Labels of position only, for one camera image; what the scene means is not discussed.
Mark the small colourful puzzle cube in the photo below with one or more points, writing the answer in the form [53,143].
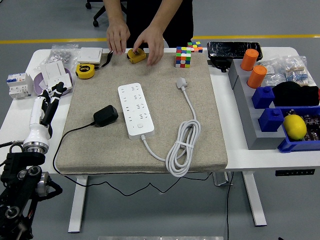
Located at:
[196,47]

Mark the dark circuit boards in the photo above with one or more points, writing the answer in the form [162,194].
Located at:
[312,125]

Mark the purple bowl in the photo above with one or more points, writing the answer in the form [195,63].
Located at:
[37,85]

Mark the orange cylinder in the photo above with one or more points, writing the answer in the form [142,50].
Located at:
[257,77]
[249,60]

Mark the clear bag of resistors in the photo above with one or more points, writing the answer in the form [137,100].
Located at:
[298,72]

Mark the white socket panel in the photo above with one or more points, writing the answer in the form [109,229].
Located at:
[65,79]

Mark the yellow lemon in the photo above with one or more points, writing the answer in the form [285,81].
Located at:
[295,127]

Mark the white switch panel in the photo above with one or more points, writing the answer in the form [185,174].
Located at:
[53,71]

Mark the blue plastic block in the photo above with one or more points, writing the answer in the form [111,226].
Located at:
[262,97]
[271,120]

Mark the person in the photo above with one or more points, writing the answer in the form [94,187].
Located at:
[140,15]

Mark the blue plastic bin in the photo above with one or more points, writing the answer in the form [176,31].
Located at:
[295,146]

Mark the person's left forearm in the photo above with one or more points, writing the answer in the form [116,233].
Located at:
[165,15]

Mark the large colourful puzzle cube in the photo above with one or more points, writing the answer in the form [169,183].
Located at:
[183,57]

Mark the black cloth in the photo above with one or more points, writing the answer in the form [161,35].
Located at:
[296,93]

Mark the black table control panel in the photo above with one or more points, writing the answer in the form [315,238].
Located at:
[295,172]

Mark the person's left hand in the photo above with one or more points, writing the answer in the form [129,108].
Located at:
[153,42]

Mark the grey under-table bracket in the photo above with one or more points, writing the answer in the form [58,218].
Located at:
[220,179]

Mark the beige fabric mat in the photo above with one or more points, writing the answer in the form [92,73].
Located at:
[162,120]

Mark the black power adapter plug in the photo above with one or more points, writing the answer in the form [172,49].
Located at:
[106,115]

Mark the black office chair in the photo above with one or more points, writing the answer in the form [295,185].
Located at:
[95,23]

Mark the yellow black tape measure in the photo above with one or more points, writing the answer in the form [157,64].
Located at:
[85,71]

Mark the grey stepped block holder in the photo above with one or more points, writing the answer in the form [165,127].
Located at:
[250,120]

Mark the person's right hand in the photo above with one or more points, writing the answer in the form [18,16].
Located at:
[118,37]

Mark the grey-white three-pin plug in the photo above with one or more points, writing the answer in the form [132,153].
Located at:
[180,82]

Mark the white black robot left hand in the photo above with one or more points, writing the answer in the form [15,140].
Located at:
[37,117]

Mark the clear bag of small parts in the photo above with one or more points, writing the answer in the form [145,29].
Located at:
[271,73]

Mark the clear bag of screws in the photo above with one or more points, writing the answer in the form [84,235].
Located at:
[61,53]

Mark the person's right forearm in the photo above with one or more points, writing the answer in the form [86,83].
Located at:
[113,12]

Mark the black plastic-wrapped tray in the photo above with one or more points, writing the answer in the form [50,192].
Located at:
[232,50]

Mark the white wall switch plate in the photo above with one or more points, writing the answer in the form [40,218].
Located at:
[89,55]

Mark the white table leg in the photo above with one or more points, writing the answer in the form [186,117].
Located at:
[255,200]
[77,207]

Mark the white power strip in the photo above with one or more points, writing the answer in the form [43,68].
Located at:
[135,110]

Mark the white circuit breaker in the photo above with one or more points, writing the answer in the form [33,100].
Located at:
[18,86]

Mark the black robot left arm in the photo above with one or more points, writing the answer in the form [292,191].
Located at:
[20,185]

